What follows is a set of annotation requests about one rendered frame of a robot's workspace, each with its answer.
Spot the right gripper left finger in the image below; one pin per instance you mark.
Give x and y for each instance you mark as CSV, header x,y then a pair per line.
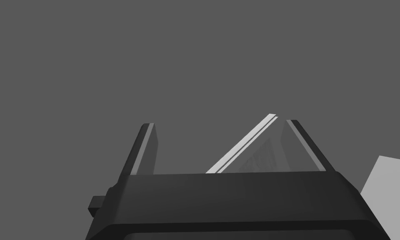
x,y
143,153

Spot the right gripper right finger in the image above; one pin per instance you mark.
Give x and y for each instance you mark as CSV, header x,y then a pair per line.
x,y
301,150

